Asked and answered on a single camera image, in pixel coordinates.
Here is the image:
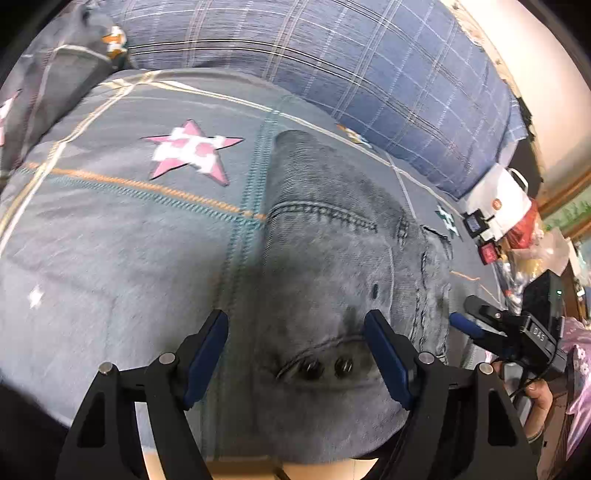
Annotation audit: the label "person's right hand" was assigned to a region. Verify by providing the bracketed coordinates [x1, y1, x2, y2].
[492, 360, 556, 441]

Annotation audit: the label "grey star-print bed sheet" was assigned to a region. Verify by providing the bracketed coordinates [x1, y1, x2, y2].
[0, 69, 504, 462]

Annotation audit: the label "small red device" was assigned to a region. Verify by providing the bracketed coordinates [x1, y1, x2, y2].
[478, 241, 503, 265]

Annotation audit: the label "red plastic bag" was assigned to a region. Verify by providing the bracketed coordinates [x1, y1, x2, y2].
[502, 200, 544, 254]

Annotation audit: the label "wooden framed green picture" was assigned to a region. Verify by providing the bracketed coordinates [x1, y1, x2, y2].
[538, 166, 591, 241]

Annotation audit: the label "blue plaid quilt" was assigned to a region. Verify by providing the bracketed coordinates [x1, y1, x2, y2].
[99, 0, 529, 200]

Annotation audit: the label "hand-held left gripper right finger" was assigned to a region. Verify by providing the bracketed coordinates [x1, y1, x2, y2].
[364, 309, 539, 480]

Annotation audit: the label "grey star-print pillow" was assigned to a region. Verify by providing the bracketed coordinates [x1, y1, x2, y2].
[0, 0, 136, 178]

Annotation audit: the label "white paper bag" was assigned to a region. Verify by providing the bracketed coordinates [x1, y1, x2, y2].
[463, 164, 533, 241]

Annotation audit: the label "small black device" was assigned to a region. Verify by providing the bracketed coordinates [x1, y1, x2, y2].
[463, 210, 489, 238]

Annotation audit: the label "pink floral cloth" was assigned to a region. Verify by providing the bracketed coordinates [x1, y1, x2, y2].
[561, 318, 591, 462]

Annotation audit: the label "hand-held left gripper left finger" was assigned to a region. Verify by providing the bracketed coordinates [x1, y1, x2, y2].
[55, 309, 230, 480]

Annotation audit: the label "clear plastic bag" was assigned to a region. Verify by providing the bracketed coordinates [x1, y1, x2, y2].
[512, 226, 574, 283]

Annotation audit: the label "grey denim pants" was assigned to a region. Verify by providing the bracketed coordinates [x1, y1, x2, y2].
[252, 129, 455, 464]

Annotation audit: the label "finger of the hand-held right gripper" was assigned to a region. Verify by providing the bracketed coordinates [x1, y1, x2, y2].
[464, 295, 511, 326]
[449, 312, 497, 344]

